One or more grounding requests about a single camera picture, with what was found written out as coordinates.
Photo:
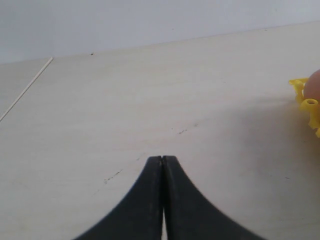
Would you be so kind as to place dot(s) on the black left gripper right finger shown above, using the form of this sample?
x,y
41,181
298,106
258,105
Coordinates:
x,y
189,215

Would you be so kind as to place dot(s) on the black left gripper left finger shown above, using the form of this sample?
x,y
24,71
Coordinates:
x,y
139,215

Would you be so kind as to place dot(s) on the brown egg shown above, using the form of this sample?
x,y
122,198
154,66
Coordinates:
x,y
312,87

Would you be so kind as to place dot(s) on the yellow plastic egg tray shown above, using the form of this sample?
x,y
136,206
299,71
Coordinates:
x,y
309,105

